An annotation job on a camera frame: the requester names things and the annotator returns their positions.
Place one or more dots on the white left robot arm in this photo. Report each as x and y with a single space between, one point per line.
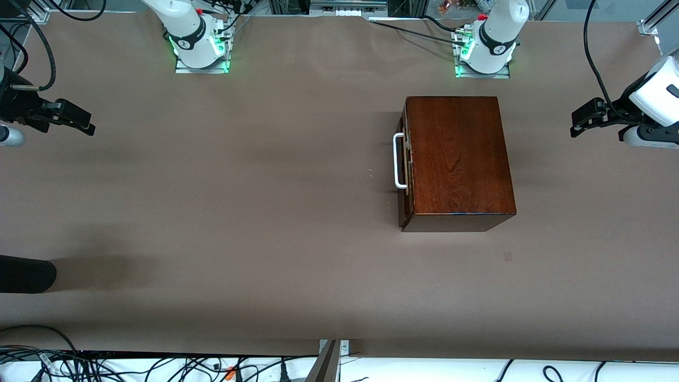
496 37

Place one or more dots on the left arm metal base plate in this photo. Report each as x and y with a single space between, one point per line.
501 74

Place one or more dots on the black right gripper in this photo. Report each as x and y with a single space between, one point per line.
14 104

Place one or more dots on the dark brown wooden cabinet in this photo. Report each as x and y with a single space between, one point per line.
456 159

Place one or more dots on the silver electronics box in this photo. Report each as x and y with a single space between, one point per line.
345 6

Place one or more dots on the aluminium corner bracket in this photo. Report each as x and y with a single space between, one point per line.
345 347

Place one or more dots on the aluminium frame profile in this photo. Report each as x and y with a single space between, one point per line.
650 26
37 16

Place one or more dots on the grey metal post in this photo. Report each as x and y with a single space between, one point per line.
323 369

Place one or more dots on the black cylindrical object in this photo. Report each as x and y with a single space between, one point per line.
26 274

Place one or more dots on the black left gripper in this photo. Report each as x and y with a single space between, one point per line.
619 112

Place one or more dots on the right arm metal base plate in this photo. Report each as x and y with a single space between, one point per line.
183 69

